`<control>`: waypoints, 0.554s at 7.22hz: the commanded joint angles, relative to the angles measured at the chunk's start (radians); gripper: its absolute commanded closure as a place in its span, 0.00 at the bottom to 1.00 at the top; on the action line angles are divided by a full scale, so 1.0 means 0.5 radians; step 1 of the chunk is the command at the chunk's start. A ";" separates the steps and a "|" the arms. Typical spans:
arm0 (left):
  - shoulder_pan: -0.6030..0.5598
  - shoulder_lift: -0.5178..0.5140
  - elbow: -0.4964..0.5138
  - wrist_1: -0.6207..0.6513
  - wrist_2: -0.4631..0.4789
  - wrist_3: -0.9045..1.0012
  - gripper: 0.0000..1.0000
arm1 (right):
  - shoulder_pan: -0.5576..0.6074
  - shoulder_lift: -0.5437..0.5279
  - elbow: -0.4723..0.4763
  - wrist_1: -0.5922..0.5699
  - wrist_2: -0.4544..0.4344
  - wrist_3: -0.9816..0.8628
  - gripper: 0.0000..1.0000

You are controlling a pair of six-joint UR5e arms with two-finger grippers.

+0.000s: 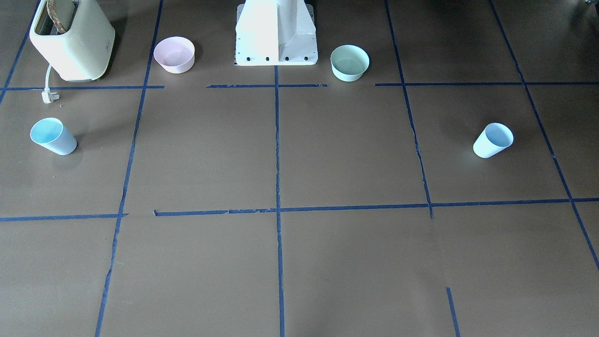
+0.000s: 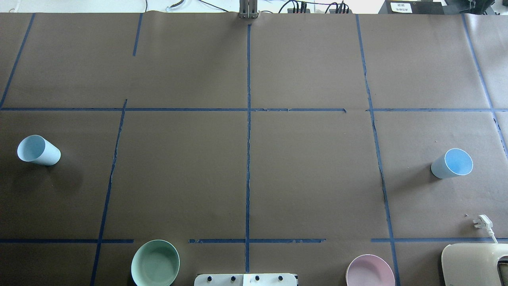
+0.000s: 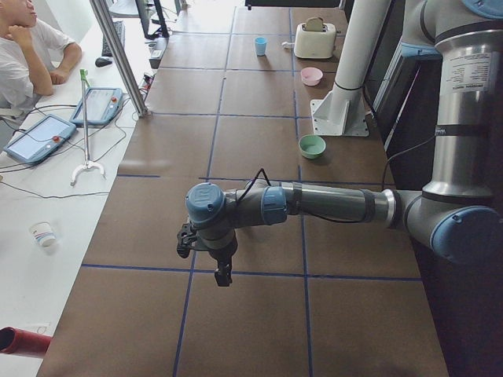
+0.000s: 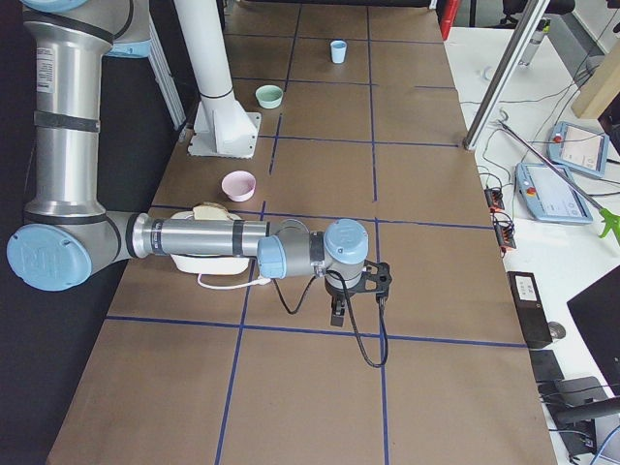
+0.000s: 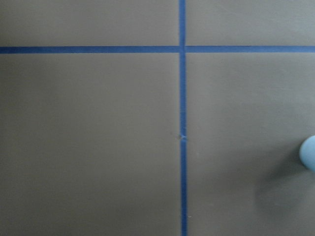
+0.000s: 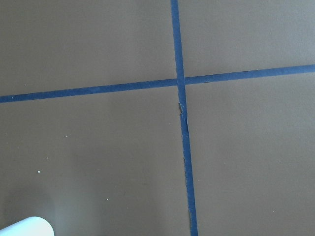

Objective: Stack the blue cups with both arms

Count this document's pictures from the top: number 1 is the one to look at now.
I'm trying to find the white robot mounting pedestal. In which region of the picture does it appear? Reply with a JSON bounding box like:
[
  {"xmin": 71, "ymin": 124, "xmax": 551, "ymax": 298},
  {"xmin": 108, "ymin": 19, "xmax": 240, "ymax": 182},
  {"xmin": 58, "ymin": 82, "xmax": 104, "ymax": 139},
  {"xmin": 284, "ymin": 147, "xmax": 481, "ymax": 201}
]
[{"xmin": 234, "ymin": 0, "xmax": 319, "ymax": 66}]

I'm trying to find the white toaster power cord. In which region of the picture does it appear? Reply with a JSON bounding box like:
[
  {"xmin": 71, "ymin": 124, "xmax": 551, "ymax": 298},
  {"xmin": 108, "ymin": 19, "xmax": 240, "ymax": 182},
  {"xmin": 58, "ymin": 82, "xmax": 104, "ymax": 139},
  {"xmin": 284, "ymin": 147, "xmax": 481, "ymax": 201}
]
[{"xmin": 41, "ymin": 64, "xmax": 60, "ymax": 105}]

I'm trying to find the toast slice in toaster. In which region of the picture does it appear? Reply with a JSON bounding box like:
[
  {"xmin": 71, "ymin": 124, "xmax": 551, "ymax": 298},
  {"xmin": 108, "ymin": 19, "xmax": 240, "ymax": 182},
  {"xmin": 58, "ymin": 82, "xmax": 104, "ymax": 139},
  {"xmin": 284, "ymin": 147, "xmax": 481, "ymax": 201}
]
[{"xmin": 46, "ymin": 0, "xmax": 74, "ymax": 34}]

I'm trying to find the pink bowl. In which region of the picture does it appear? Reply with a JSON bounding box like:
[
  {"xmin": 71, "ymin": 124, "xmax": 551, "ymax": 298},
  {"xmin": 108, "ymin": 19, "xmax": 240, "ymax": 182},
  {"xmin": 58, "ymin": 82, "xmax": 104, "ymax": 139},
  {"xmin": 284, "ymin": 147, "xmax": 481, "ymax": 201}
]
[{"xmin": 153, "ymin": 36, "xmax": 196, "ymax": 74}]

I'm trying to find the cream toaster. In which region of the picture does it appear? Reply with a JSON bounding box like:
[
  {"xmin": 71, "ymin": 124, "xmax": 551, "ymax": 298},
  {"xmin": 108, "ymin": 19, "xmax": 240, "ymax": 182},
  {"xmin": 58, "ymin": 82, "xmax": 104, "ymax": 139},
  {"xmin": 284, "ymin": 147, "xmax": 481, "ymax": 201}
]
[{"xmin": 29, "ymin": 0, "xmax": 116, "ymax": 82}]

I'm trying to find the green bowl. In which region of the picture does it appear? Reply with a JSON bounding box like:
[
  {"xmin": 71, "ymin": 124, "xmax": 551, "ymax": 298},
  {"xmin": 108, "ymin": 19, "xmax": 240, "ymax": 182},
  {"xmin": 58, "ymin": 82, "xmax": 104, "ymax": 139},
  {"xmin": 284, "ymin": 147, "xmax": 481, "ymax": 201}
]
[{"xmin": 330, "ymin": 44, "xmax": 370, "ymax": 82}]

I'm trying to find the pale blue cup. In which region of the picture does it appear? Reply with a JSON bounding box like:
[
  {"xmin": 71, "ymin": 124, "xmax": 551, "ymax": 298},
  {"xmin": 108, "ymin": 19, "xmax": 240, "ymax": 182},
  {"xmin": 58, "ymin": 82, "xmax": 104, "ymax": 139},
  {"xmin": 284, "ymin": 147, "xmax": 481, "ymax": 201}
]
[{"xmin": 473, "ymin": 123, "xmax": 514, "ymax": 159}]

